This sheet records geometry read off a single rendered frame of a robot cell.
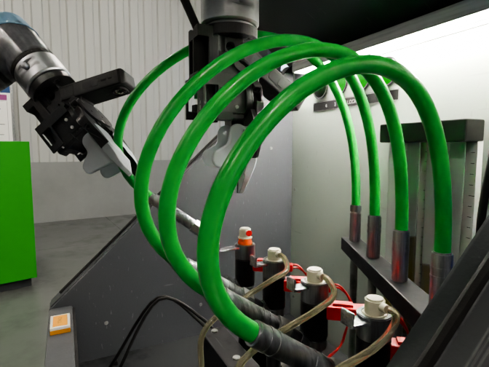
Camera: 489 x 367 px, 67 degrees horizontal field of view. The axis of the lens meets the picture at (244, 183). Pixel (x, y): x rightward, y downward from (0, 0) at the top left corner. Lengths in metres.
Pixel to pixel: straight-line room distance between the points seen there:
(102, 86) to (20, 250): 3.27
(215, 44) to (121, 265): 0.50
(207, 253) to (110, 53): 7.07
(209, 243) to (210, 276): 0.02
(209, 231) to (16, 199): 3.54
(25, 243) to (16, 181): 0.55
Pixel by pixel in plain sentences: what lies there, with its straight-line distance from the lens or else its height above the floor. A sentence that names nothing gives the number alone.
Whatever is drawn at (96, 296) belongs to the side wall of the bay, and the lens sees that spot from 0.82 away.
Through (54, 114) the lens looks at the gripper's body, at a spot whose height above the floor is 1.30.
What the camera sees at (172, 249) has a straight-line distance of 0.31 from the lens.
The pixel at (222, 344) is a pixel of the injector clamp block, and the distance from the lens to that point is 0.56.
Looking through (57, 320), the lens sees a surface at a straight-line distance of 0.74.
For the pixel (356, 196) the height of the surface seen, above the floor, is 1.17.
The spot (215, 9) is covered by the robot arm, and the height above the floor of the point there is 1.42.
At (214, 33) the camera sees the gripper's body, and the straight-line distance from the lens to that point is 0.49.
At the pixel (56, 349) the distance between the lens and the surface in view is 0.67.
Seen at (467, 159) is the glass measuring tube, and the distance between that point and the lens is 0.58.
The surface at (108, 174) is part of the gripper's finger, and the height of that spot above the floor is 1.21.
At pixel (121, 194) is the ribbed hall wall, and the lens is 7.11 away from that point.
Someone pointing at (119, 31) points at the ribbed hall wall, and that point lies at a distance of 7.37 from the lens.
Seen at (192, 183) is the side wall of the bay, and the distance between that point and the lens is 0.81.
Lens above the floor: 1.25
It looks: 6 degrees down
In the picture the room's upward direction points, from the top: straight up
